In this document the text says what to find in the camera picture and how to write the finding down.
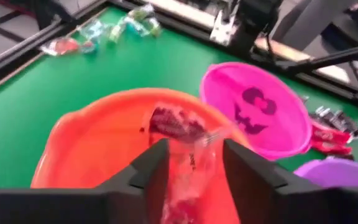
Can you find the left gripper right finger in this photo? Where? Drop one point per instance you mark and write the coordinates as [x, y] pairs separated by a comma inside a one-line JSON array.
[[247, 174]]

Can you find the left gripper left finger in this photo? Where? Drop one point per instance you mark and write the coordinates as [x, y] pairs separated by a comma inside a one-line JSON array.
[[157, 174]]

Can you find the red licorice clear-wrapped candy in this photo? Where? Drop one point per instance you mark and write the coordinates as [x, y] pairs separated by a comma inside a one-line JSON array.
[[179, 124]]

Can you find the red KitKat candy bar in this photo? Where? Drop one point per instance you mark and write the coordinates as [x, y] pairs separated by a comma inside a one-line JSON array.
[[328, 135], [334, 148]]

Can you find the dark mini chocolate bar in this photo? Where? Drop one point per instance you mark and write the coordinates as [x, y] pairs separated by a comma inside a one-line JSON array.
[[350, 124], [325, 113]]

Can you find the red clear-wrapped hard candy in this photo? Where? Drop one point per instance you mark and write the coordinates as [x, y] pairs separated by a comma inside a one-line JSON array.
[[64, 46]]

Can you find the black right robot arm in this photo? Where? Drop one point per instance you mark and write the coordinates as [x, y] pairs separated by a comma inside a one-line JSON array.
[[253, 25]]

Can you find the orange halloween bucket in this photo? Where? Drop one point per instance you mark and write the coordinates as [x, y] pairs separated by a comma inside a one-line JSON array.
[[89, 149]]

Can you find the pink halloween bucket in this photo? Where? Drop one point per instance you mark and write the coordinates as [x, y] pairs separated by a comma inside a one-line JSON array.
[[259, 93]]

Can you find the purple halloween bucket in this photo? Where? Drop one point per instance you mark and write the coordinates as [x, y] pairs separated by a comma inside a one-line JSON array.
[[337, 174]]

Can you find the green table mat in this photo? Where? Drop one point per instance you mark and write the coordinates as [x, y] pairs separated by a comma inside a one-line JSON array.
[[135, 68]]

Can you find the grey metal stand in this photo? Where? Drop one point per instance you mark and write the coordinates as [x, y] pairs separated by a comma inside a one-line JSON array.
[[306, 18]]

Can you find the red and black machine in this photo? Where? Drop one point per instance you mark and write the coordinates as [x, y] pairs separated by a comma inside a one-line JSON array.
[[51, 12]]

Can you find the black metal table frame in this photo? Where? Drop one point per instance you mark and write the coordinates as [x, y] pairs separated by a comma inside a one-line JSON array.
[[328, 85]]

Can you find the silver arm base bracket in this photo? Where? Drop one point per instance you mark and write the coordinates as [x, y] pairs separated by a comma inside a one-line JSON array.
[[224, 29]]

